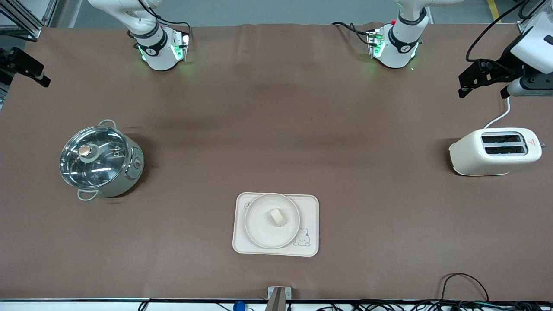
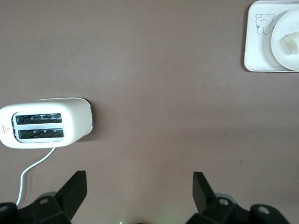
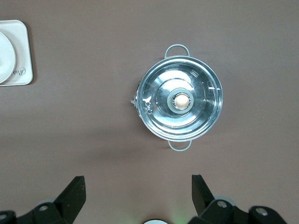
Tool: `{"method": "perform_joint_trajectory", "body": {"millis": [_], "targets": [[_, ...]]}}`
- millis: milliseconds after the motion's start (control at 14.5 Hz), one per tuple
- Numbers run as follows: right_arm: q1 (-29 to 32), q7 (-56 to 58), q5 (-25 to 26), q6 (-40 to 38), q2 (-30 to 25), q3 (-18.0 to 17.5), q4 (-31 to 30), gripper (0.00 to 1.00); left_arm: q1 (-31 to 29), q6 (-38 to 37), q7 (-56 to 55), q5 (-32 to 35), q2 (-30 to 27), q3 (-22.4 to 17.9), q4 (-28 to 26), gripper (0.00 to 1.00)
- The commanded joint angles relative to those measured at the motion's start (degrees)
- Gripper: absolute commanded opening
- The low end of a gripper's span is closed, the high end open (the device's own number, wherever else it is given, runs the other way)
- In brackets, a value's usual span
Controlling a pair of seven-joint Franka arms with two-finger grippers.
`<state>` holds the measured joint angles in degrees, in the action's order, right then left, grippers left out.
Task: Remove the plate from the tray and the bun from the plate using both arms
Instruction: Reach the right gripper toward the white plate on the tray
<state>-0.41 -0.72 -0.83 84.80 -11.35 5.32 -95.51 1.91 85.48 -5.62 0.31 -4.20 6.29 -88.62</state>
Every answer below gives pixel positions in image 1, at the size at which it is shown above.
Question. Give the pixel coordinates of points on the small white bun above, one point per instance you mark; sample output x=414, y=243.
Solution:
x=278, y=217

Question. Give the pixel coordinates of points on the aluminium camera mount post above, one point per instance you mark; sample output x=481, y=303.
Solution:
x=278, y=298

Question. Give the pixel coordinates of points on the cream rabbit print tray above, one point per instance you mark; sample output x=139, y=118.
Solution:
x=309, y=207

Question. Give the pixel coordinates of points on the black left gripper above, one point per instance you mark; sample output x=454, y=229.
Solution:
x=503, y=65

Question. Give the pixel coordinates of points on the steel electric cooking pot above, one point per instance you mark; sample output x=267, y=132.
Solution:
x=125, y=177

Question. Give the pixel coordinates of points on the aluminium frame profile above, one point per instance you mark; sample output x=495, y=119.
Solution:
x=21, y=19

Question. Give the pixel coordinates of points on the blue round cap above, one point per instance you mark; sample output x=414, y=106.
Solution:
x=239, y=306

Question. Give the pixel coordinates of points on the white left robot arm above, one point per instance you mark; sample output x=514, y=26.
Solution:
x=399, y=47

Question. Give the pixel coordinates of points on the brown table mat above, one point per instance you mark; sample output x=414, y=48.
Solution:
x=276, y=108

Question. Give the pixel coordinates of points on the round cream plate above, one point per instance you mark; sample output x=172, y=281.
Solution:
x=259, y=224

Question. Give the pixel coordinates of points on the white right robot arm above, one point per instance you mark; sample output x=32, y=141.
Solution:
x=157, y=56

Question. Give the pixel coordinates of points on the glass pot lid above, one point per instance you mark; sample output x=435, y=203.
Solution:
x=93, y=157

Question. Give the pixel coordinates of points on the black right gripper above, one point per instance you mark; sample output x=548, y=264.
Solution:
x=13, y=60

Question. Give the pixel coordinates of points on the cream two-slot toaster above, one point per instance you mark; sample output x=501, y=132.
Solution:
x=475, y=162

